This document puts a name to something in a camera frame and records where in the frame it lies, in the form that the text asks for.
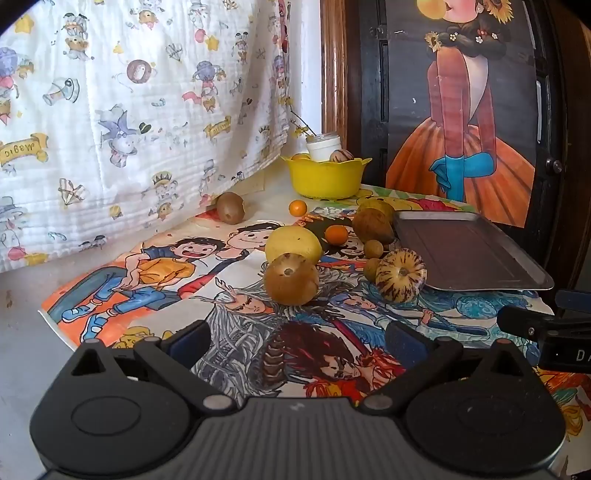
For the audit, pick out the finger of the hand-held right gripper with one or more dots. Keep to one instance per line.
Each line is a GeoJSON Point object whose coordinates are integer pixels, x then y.
{"type": "Point", "coordinates": [521, 323]}
{"type": "Point", "coordinates": [572, 297]}

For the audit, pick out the brown longan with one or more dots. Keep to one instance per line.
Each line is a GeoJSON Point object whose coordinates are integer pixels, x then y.
{"type": "Point", "coordinates": [373, 249]}
{"type": "Point", "coordinates": [371, 270]}

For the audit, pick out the yellow-brown pear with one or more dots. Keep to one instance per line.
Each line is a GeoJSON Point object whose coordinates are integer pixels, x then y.
{"type": "Point", "coordinates": [378, 206]}

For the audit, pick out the small orange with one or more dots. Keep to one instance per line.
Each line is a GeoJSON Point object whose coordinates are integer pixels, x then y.
{"type": "Point", "coordinates": [336, 235]}
{"type": "Point", "coordinates": [298, 207]}

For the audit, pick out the round brown spotted fruit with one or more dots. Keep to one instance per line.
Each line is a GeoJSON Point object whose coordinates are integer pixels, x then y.
{"type": "Point", "coordinates": [291, 281]}

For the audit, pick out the yellow plastic bowl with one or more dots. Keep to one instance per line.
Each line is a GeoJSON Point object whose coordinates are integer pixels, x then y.
{"type": "Point", "coordinates": [323, 182]}

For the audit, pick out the yellow flower twig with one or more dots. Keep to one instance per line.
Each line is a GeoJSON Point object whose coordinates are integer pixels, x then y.
{"type": "Point", "coordinates": [298, 131]}

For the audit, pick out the yellow bear drawing sheet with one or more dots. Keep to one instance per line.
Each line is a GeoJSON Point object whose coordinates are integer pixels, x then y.
{"type": "Point", "coordinates": [415, 203]}

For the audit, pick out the small yellow fruit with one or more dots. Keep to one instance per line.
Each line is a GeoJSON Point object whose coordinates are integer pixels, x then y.
{"type": "Point", "coordinates": [300, 157]}

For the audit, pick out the brown kiwi with sticker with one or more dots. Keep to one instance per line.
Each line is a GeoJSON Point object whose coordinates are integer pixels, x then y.
{"type": "Point", "coordinates": [230, 208]}

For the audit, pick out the yellow lemon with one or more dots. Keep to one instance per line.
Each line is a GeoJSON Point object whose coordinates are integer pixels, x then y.
{"type": "Point", "coordinates": [293, 242]}

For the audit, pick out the small striped melon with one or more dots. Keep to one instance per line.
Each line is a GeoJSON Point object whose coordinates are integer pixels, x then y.
{"type": "Point", "coordinates": [341, 155]}

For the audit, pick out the white jar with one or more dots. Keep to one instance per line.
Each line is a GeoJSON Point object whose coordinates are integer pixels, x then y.
{"type": "Point", "coordinates": [323, 147]}

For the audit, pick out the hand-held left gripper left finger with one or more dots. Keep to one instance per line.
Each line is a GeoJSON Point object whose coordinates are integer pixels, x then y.
{"type": "Point", "coordinates": [189, 344]}

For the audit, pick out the black door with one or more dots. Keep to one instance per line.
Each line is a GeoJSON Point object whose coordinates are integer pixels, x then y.
{"type": "Point", "coordinates": [369, 92]}

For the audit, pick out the large striped melon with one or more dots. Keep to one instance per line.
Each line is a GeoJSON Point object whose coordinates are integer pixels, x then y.
{"type": "Point", "coordinates": [400, 277]}

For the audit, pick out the colourful cartoon drawing mat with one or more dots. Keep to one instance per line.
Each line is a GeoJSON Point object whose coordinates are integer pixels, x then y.
{"type": "Point", "coordinates": [161, 286]}

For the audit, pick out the metal tray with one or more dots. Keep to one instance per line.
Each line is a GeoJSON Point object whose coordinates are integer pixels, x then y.
{"type": "Point", "coordinates": [461, 249]}

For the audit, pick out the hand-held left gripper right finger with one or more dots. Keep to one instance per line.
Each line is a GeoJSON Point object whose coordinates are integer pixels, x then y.
{"type": "Point", "coordinates": [406, 344]}

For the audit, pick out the white cartoon printed blanket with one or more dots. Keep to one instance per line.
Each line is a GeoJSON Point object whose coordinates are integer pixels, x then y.
{"type": "Point", "coordinates": [138, 115]}

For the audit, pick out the brown wooden door frame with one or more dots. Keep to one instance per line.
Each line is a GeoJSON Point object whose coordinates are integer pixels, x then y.
{"type": "Point", "coordinates": [333, 69]}

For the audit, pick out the metal door knob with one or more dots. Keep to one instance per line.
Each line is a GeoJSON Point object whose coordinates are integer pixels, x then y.
{"type": "Point", "coordinates": [554, 165]}

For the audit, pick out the wall poster orange dress figure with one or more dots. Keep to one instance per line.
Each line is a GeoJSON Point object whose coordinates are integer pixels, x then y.
{"type": "Point", "coordinates": [461, 115]}

